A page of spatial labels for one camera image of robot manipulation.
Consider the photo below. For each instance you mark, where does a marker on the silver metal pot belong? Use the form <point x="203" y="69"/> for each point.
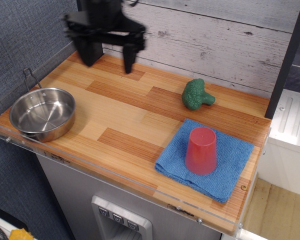
<point x="44" y="114"/>

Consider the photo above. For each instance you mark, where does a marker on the dark right shelf post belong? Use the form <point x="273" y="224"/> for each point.
<point x="284" y="70"/>

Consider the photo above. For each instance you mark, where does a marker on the dark shelf post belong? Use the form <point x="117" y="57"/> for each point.
<point x="89" y="50"/>
<point x="284" y="70"/>

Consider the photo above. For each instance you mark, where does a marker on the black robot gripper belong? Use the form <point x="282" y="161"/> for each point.
<point x="103" y="21"/>

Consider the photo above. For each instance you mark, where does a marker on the dark left shelf post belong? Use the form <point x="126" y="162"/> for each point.
<point x="89" y="50"/>

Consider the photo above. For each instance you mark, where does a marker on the silver dispenser panel with buttons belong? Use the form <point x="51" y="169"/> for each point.
<point x="117" y="223"/>

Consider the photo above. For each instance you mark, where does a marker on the red plastic cup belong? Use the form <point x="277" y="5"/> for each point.
<point x="201" y="154"/>

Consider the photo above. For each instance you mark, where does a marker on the white aluminium rail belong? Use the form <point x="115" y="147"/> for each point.
<point x="6" y="228"/>

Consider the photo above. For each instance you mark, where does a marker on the grey toy cabinet front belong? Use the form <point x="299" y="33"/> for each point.
<point x="74" y="189"/>

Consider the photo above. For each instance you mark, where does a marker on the yellow object at corner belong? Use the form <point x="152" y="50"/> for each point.
<point x="20" y="234"/>

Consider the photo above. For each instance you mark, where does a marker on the white toy sink unit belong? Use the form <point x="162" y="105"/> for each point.
<point x="279" y="164"/>

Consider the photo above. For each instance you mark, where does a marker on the green toy broccoli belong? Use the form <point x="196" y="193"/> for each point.
<point x="194" y="95"/>

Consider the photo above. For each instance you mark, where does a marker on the clear acrylic table guard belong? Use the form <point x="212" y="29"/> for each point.
<point x="131" y="163"/>

